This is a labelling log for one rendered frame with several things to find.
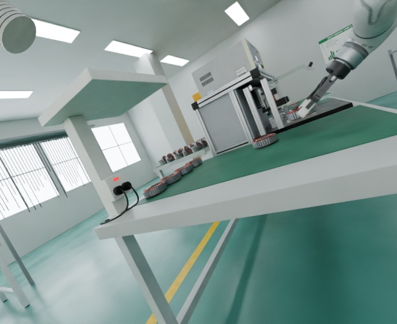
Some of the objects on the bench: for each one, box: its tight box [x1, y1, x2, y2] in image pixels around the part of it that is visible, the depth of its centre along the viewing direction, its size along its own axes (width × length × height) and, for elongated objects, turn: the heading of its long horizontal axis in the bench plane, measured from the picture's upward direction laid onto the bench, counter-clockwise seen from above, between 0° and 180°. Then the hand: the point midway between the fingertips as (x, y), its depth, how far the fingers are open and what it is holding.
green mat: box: [132, 105, 397, 206], centre depth 88 cm, size 94×61×1 cm, turn 134°
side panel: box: [194, 90, 254, 157], centre depth 123 cm, size 28×3×32 cm, turn 134°
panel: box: [234, 89, 270, 139], centre depth 142 cm, size 1×66×30 cm, turn 44°
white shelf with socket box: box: [38, 68, 168, 225], centre depth 82 cm, size 35×37×46 cm
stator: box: [252, 133, 278, 149], centre depth 93 cm, size 11×11×4 cm
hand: (301, 111), depth 83 cm, fingers closed on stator, 11 cm apart
